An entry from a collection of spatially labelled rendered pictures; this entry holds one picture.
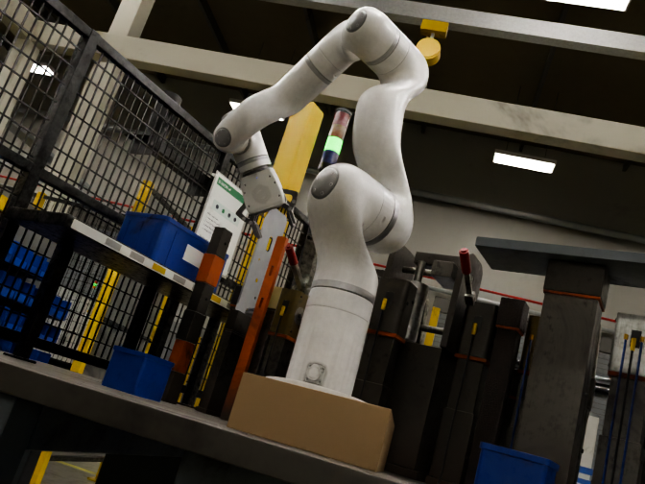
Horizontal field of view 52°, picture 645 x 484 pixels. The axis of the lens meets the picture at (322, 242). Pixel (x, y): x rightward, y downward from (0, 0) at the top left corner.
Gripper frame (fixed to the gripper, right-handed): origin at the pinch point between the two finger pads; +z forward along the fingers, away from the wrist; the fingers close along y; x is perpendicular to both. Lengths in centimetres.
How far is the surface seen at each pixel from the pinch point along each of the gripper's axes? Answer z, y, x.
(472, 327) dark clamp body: 34, 38, -27
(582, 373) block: 43, 52, -49
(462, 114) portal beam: -56, 96, 360
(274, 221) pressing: -4.3, -6.5, 34.4
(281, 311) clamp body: 20.1, -4.2, -4.7
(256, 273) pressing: 9.2, -15.3, 28.4
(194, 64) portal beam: -173, -97, 381
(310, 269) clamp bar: 12.6, 4.8, 3.2
